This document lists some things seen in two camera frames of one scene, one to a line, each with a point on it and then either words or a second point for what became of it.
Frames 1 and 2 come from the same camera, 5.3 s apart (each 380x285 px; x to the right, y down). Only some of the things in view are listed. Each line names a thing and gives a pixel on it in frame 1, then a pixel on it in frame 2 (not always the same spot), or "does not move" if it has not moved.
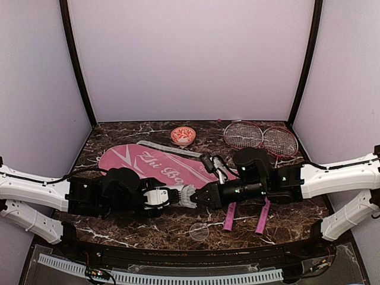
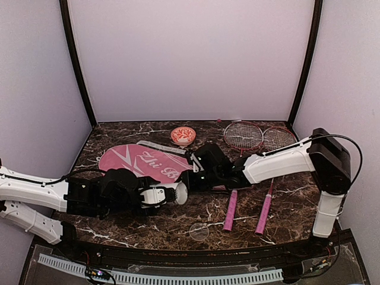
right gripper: (206, 203) -> (189, 182)
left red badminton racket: (243, 135) does not move
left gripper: (151, 181) does not move
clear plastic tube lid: (199, 231) does not move
